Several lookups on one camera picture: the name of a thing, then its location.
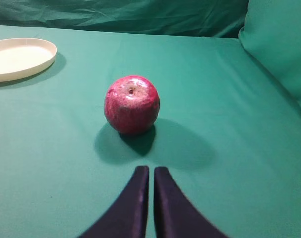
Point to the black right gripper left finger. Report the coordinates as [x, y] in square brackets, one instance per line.
[127, 216]

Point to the pale yellow plate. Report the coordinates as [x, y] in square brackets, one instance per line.
[24, 57]

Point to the red apple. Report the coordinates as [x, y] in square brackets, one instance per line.
[131, 105]

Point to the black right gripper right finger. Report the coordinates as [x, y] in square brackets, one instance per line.
[174, 215]

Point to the green backdrop cloth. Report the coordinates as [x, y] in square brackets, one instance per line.
[270, 30]

